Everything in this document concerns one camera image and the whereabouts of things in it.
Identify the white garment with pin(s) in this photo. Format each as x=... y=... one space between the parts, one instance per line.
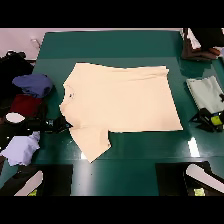
x=20 y=149

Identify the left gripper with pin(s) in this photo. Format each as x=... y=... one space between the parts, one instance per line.
x=57 y=125

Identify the brown garment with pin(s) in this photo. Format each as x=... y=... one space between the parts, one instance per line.
x=196 y=53

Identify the red garment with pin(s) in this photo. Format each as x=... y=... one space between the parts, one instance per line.
x=25 y=105

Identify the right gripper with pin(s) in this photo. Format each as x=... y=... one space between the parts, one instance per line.
x=204 y=119

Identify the blue garment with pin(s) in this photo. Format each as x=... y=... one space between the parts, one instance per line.
x=35 y=85

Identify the cream T-shirt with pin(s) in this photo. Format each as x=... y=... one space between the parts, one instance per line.
x=123 y=100

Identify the pale green garment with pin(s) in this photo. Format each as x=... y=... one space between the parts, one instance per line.
x=207 y=91

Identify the black garment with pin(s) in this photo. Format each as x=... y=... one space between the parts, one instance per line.
x=13 y=68

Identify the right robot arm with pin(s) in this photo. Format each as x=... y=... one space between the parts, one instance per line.
x=203 y=176

